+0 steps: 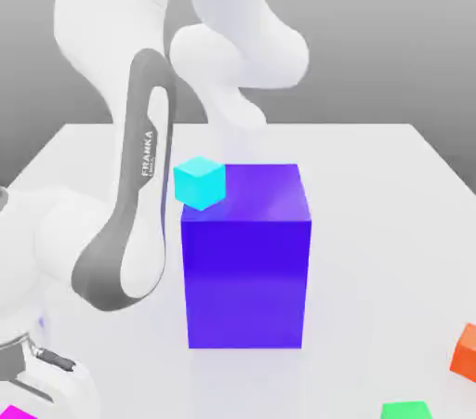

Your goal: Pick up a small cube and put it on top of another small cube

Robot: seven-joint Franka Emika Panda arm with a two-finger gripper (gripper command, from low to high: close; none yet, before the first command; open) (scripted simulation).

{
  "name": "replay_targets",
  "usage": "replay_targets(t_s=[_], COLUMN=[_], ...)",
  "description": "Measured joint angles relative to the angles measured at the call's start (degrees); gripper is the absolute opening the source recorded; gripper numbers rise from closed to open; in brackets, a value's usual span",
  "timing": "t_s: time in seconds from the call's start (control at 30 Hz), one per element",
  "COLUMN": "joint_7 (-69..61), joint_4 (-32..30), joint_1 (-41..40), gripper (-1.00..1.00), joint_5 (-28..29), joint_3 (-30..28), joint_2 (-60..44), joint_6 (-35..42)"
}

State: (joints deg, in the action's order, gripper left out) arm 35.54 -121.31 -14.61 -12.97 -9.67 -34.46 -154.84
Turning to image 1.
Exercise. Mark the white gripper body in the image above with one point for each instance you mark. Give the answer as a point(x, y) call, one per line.
point(70, 395)

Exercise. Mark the small green cube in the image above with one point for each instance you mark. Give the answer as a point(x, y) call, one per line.
point(406, 411)

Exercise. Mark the large blue box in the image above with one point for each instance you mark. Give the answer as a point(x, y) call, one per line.
point(245, 277)

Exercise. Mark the small magenta cube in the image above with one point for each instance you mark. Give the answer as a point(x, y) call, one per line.
point(15, 413)

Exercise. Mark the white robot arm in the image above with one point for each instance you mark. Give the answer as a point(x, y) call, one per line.
point(93, 54)

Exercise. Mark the small orange cube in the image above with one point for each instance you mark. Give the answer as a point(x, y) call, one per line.
point(465, 356)

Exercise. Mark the small cyan cube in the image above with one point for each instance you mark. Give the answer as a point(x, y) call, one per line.
point(199, 185)

